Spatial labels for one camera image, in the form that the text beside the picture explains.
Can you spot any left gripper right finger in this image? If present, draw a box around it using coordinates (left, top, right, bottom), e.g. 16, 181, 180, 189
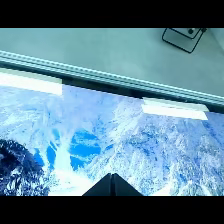
112, 173, 144, 197

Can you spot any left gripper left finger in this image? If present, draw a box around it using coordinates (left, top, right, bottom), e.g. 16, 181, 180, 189
82, 173, 113, 197

